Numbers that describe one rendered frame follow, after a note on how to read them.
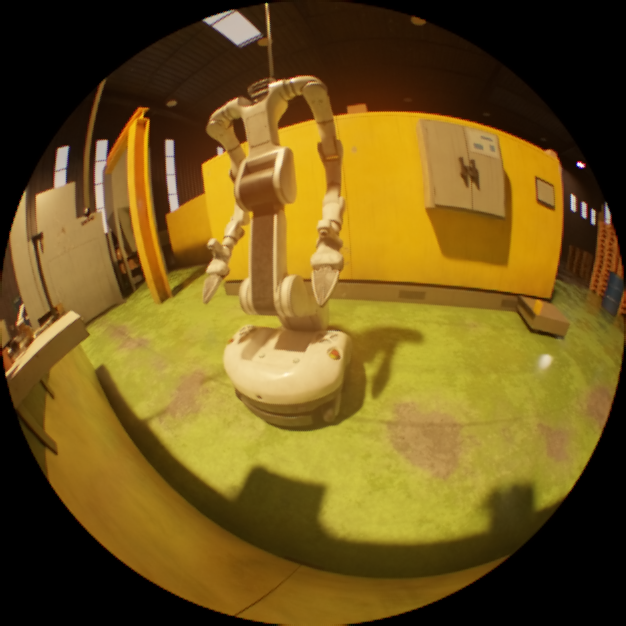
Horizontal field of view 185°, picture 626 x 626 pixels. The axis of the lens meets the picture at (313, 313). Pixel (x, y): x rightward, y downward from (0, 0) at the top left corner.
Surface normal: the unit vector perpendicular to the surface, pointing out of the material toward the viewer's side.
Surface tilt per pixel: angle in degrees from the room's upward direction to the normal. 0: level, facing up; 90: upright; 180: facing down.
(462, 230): 90
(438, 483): 0
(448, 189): 90
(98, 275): 90
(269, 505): 0
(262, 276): 70
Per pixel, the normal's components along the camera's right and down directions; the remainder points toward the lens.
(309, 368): 0.07, -0.50
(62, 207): 0.94, 0.07
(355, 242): -0.33, 0.47
